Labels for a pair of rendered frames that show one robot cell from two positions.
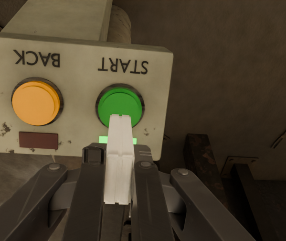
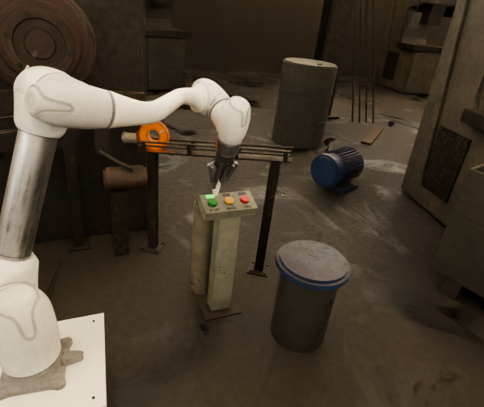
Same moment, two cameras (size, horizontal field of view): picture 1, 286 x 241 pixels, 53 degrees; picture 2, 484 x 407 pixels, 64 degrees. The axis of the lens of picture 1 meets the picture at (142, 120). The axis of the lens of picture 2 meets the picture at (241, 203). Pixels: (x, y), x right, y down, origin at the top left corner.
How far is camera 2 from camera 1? 1.41 m
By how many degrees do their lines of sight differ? 35
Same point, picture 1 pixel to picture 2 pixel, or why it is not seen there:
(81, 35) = (223, 220)
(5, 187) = not seen: hidden behind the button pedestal
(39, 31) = (233, 220)
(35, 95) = (229, 201)
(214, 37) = (141, 298)
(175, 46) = (162, 288)
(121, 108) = (212, 202)
